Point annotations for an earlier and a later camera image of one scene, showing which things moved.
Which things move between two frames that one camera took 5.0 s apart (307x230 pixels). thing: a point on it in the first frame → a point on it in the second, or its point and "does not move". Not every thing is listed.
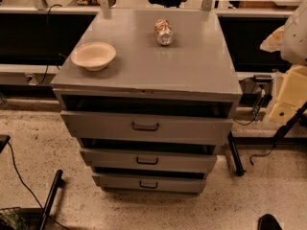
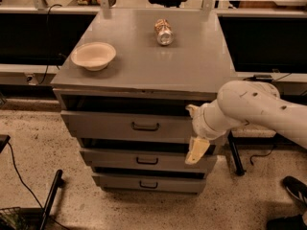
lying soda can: x=164 y=32 does not move
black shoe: x=269 y=221 → x=296 y=188
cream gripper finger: x=274 y=41 → x=197 y=149
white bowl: x=93 y=56 does not move
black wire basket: x=11 y=218 does not move
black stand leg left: x=51 y=199 does not move
